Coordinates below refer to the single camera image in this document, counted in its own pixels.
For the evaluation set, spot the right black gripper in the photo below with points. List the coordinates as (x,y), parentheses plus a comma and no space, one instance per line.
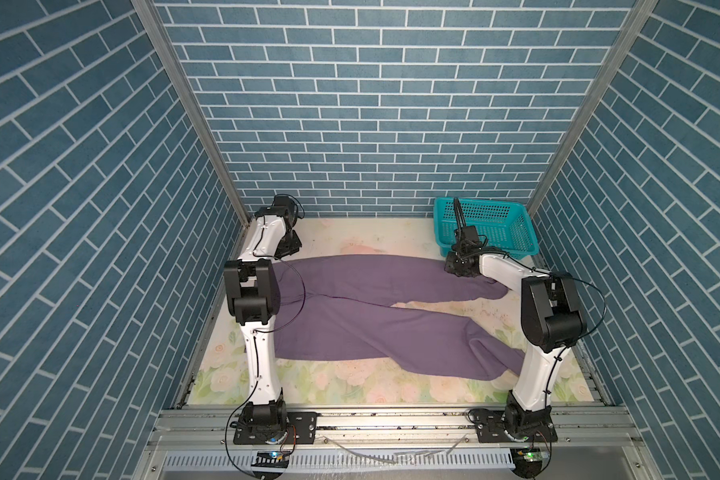
(449,264)

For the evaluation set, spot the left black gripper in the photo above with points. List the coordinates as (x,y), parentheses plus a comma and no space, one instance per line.
(294,243)

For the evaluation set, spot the teal plastic basket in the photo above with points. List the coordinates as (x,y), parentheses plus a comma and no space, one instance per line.
(505,225)

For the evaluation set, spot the purple trousers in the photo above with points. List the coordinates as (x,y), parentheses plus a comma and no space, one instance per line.
(354,307)

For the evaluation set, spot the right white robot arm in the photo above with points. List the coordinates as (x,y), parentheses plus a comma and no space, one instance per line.
(551,323)

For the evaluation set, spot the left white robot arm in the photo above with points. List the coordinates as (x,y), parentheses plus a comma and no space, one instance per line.
(254,300)

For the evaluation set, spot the right green circuit board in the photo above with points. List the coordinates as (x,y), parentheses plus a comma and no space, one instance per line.
(528,461)

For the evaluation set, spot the green circuit board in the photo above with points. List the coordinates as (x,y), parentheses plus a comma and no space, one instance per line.
(528,461)
(271,459)

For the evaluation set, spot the left green circuit board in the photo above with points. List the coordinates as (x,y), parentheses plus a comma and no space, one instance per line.
(271,459)

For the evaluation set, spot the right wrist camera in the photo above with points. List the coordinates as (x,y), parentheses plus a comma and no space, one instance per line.
(467,240)

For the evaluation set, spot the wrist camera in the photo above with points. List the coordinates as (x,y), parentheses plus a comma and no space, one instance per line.
(467,240)
(286,205)

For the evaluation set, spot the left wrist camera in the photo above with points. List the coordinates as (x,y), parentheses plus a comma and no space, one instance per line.
(286,205)

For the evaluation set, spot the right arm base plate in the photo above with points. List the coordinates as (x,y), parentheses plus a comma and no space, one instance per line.
(512,425)

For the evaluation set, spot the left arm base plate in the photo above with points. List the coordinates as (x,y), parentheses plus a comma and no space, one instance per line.
(299,428)

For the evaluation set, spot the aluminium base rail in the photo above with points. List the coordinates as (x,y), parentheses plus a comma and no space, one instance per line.
(594,442)

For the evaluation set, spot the white slotted cable duct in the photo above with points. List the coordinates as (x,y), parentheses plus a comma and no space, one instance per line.
(314,461)

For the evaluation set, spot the left corner metal post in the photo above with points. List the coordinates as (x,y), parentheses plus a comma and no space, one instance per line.
(149,17)

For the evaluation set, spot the corner metal post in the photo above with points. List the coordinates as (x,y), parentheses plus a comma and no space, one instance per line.
(634,22)
(149,17)

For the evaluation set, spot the right corner metal post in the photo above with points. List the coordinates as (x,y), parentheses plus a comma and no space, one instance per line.
(634,22)

